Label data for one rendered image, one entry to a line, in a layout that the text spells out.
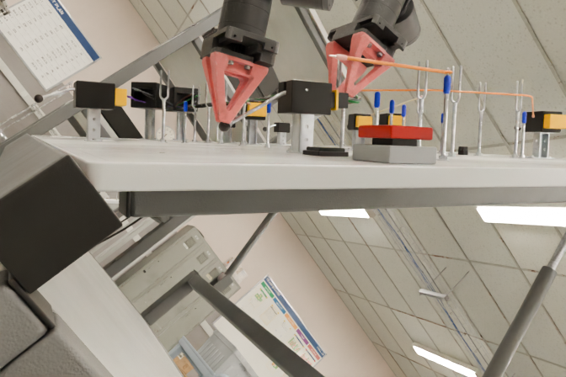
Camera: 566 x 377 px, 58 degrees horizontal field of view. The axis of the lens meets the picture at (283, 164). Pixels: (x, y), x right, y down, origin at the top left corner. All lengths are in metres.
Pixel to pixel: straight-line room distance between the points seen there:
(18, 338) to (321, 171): 0.22
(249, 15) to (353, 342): 9.15
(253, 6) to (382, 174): 0.29
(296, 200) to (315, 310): 8.62
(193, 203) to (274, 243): 8.18
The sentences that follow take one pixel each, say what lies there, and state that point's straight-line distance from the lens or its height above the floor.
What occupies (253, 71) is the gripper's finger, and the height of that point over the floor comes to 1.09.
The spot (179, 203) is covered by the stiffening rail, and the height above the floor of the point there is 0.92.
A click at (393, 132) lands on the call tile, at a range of 0.46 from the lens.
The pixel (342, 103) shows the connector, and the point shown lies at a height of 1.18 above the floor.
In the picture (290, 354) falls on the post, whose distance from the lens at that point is 1.07.
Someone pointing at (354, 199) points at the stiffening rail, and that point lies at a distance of 0.57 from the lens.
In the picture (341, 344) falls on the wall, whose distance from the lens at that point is 9.51.
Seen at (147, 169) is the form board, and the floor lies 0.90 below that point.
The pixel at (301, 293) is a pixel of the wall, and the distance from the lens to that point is 8.96.
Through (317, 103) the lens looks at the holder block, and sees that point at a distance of 0.64.
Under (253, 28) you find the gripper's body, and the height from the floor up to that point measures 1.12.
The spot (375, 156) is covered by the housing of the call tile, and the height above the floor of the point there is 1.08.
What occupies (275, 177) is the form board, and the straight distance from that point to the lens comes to 0.36.
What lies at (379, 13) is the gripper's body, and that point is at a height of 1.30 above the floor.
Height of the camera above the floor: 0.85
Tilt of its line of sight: 20 degrees up
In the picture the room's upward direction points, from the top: 51 degrees clockwise
